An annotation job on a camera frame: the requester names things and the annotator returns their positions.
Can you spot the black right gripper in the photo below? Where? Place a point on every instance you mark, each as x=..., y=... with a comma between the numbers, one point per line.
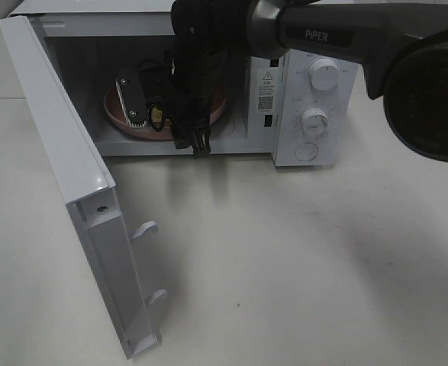
x=205, y=33

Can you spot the sandwich with lettuce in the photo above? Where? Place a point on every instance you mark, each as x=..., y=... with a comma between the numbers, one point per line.
x=156, y=116

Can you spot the pink round plate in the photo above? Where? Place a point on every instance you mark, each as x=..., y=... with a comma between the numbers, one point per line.
x=115, y=114

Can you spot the white round door button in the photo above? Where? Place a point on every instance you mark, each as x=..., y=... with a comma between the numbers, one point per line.
x=306, y=152

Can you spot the white microwave door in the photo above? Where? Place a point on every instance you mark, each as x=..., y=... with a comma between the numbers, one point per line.
x=88, y=190

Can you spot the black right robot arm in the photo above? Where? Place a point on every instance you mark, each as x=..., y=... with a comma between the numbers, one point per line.
x=402, y=48

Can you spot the white warning label sticker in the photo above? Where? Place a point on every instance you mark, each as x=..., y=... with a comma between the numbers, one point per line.
x=266, y=89

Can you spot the white microwave oven body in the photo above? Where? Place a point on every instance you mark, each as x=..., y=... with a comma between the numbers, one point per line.
x=75, y=59

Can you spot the white lower timer knob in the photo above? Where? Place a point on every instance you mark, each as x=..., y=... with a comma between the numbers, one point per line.
x=314, y=121

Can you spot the white upper power knob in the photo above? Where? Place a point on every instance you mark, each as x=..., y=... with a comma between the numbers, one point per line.
x=323, y=74

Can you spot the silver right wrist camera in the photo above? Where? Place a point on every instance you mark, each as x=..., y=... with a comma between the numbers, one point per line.
x=132, y=98

